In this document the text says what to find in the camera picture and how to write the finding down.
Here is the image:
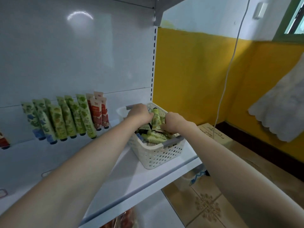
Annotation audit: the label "person's left hand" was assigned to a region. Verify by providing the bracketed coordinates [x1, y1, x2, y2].
[124, 103, 154, 129]

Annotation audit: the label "person's right hand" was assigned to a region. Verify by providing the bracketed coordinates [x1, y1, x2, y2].
[161, 111, 195, 137]

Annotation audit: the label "pile of green hand cream tubes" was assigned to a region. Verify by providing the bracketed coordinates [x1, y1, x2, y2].
[138, 108, 179, 144]

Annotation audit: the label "white perforated plastic basket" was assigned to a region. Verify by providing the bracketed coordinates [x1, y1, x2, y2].
[117, 102, 187, 170]

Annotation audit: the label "row of hand cream tubes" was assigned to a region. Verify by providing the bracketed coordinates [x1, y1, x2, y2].
[0, 91, 110, 150]

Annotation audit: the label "white metal shelf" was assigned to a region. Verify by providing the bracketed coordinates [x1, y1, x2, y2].
[0, 0, 202, 228]

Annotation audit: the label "person's left forearm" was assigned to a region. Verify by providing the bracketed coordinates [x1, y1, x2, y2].
[0, 118, 143, 228]

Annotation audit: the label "person's right forearm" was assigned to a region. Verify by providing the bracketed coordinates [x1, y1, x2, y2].
[183, 123, 304, 228]

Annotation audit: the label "small brown cardboard box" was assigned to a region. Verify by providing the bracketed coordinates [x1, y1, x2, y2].
[199, 122, 233, 148]

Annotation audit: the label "pile of snack packets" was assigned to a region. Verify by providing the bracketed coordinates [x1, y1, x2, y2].
[100, 209, 138, 228]

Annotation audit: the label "clear divider tray with labels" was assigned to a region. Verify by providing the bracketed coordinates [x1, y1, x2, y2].
[0, 168, 54, 198]

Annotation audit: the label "window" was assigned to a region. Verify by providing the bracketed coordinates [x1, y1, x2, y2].
[273, 0, 304, 43]

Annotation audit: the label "white hanging cable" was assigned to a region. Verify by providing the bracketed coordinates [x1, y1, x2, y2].
[214, 0, 251, 129]

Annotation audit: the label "white wall switch box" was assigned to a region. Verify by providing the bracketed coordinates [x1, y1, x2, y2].
[253, 2, 268, 19]

